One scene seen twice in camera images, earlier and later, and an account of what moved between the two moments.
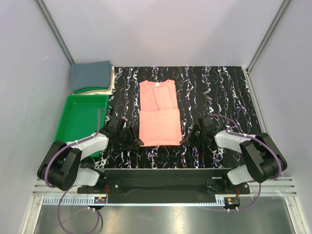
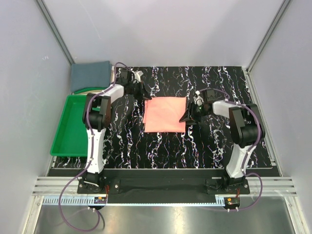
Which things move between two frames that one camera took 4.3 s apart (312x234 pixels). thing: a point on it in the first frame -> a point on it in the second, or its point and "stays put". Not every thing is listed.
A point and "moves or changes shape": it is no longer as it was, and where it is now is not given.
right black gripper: [189, 140] -> [186, 117]
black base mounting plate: [165, 185] stays put
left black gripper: [134, 141] -> [143, 92]
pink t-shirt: [159, 119] moves or changes shape
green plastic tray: [79, 118] stays put
